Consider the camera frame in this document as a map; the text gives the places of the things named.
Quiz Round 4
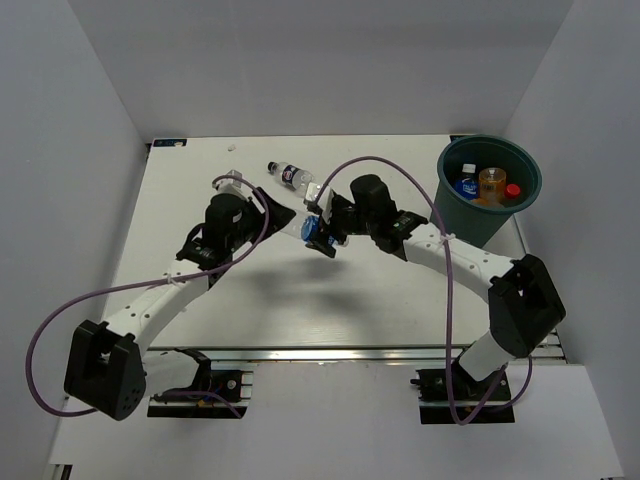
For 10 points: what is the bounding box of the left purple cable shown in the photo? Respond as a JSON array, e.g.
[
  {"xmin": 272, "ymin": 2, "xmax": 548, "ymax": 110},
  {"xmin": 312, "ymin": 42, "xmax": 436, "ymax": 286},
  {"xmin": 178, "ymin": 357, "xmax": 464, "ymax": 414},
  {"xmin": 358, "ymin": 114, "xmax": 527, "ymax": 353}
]
[{"xmin": 25, "ymin": 184, "xmax": 271, "ymax": 417}]

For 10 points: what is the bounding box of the clear bottle blue label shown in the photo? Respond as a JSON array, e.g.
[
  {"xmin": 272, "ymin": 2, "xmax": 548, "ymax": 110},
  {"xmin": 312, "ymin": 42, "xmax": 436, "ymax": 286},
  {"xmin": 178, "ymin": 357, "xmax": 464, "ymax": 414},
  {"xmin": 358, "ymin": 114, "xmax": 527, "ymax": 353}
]
[
  {"xmin": 454, "ymin": 164, "xmax": 478, "ymax": 201},
  {"xmin": 280, "ymin": 210, "xmax": 319, "ymax": 242}
]

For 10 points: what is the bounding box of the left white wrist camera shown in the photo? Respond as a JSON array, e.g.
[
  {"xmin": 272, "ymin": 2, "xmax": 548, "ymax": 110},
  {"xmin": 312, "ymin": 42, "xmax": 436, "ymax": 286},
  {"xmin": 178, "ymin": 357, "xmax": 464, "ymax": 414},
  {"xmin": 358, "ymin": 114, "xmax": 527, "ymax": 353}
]
[{"xmin": 212, "ymin": 170, "xmax": 247, "ymax": 199}]

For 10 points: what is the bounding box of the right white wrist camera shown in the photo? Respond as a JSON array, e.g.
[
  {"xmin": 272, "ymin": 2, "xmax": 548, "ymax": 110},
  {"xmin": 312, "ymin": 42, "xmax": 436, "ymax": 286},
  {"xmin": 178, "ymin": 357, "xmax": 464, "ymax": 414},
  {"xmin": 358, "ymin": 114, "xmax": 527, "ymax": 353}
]
[{"xmin": 303, "ymin": 182, "xmax": 334, "ymax": 223}]

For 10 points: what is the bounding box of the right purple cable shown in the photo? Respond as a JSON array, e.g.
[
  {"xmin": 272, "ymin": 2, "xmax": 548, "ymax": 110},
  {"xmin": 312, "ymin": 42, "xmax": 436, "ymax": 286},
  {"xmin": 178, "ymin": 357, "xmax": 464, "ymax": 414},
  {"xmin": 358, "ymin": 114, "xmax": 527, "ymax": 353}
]
[{"xmin": 319, "ymin": 156, "xmax": 534, "ymax": 426}]

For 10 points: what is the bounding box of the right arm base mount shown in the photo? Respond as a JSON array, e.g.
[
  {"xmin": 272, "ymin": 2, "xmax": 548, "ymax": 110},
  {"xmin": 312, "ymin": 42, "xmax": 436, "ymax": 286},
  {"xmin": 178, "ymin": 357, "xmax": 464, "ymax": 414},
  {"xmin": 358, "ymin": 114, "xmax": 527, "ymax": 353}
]
[{"xmin": 410, "ymin": 367, "xmax": 515, "ymax": 425}]

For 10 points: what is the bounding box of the blue sticker label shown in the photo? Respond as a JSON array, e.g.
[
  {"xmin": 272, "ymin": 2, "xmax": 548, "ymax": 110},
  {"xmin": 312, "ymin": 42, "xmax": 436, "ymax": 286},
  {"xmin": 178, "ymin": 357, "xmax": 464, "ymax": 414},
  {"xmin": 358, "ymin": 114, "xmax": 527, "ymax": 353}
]
[{"xmin": 151, "ymin": 138, "xmax": 187, "ymax": 148}]

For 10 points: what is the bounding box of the clear bottle red label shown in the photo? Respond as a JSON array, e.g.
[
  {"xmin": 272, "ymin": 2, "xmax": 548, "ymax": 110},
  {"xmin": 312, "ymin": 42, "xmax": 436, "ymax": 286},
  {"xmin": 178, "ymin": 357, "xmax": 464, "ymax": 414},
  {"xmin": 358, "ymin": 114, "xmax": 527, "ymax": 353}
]
[{"xmin": 501, "ymin": 183, "xmax": 522, "ymax": 204}]

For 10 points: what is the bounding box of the clear bottle black cap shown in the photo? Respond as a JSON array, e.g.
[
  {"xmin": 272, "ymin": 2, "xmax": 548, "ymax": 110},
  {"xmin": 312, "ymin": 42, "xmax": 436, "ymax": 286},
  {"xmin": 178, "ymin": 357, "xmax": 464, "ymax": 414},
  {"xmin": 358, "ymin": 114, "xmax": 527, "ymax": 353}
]
[{"xmin": 267, "ymin": 162, "xmax": 314, "ymax": 196}]

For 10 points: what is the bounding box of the dark green plastic bin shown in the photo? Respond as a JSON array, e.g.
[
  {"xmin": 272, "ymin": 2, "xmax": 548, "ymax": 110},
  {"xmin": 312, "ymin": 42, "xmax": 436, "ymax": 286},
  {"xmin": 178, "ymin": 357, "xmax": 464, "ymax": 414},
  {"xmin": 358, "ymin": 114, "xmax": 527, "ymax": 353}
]
[{"xmin": 434, "ymin": 134, "xmax": 542, "ymax": 247}]

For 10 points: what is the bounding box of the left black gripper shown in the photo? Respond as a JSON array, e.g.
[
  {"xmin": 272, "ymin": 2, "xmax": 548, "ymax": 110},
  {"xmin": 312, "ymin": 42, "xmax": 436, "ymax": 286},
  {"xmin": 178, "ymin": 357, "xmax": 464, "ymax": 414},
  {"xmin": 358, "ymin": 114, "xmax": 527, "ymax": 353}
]
[{"xmin": 226, "ymin": 187, "xmax": 295, "ymax": 251}]

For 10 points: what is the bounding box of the purple cable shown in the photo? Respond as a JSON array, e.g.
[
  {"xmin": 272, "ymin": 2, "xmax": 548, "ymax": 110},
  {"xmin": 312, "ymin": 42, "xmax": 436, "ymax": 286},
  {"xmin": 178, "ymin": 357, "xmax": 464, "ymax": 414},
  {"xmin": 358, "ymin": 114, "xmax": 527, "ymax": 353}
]
[
  {"xmin": 25, "ymin": 184, "xmax": 271, "ymax": 417},
  {"xmin": 319, "ymin": 156, "xmax": 534, "ymax": 426}
]

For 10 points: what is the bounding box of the orange pulp juice bottle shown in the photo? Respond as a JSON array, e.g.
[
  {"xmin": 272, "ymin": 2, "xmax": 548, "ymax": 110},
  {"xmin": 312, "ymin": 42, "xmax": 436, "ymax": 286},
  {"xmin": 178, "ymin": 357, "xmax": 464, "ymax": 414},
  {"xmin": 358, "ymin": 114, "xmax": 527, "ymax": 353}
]
[{"xmin": 478, "ymin": 167, "xmax": 507, "ymax": 207}]

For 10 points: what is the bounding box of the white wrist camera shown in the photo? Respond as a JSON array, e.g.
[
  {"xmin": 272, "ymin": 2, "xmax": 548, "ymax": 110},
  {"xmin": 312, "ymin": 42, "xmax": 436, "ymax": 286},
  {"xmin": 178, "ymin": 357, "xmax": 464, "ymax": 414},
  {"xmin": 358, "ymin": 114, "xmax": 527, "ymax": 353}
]
[
  {"xmin": 303, "ymin": 182, "xmax": 334, "ymax": 223},
  {"xmin": 212, "ymin": 170, "xmax": 247, "ymax": 199}
]

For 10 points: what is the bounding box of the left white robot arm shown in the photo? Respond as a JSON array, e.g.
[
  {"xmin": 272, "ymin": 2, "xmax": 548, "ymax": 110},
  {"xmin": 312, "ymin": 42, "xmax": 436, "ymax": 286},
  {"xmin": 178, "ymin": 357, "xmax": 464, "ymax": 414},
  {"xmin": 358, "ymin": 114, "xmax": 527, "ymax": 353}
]
[{"xmin": 64, "ymin": 190, "xmax": 296, "ymax": 420}]

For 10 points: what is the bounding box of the aluminium table rail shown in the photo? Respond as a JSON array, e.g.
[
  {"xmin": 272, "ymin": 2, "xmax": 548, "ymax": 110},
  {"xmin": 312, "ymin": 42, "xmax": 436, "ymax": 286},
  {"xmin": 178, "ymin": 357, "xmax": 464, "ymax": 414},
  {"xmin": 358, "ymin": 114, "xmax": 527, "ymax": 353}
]
[{"xmin": 144, "ymin": 344, "xmax": 566, "ymax": 365}]

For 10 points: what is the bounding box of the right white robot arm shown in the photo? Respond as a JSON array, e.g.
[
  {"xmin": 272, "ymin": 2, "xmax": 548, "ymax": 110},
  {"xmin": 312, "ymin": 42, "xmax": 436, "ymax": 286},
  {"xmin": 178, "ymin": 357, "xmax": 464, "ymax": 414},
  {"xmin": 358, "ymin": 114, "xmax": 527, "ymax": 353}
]
[{"xmin": 304, "ymin": 174, "xmax": 566, "ymax": 399}]

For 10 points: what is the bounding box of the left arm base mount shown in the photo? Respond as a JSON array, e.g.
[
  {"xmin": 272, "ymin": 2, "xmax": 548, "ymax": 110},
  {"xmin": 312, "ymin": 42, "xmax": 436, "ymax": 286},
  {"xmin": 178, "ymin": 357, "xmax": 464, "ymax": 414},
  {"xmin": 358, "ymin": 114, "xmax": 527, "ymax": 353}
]
[{"xmin": 143, "ymin": 349, "xmax": 254, "ymax": 420}]

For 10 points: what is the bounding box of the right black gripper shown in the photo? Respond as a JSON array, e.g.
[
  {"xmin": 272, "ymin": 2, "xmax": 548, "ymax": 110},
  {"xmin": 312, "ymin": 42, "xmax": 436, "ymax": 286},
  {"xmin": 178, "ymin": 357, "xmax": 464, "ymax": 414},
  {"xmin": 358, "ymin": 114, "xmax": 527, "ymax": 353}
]
[{"xmin": 305, "ymin": 195, "xmax": 376, "ymax": 259}]

